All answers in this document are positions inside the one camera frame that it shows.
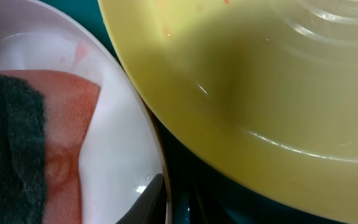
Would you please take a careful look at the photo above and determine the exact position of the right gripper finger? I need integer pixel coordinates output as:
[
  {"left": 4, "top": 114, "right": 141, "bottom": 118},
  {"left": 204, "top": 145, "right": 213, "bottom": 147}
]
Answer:
[{"left": 117, "top": 174, "right": 167, "bottom": 224}]

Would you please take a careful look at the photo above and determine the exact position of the yellow-green plate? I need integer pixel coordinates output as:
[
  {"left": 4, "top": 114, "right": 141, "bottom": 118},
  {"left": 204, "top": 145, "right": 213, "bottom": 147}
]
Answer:
[{"left": 99, "top": 0, "right": 358, "bottom": 223}]

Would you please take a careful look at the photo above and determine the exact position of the white plate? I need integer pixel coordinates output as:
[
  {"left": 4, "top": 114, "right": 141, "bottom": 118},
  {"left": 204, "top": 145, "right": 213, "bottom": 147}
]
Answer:
[{"left": 0, "top": 1, "right": 165, "bottom": 223}]

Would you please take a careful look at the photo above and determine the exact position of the teal plastic tray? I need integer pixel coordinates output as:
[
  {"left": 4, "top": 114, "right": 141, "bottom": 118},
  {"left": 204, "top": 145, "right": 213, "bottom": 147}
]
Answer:
[{"left": 39, "top": 0, "right": 347, "bottom": 224}]

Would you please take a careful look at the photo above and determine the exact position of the red and green sponge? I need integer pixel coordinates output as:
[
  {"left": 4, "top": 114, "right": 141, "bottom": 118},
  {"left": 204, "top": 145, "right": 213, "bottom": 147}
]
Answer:
[{"left": 0, "top": 70, "right": 100, "bottom": 223}]

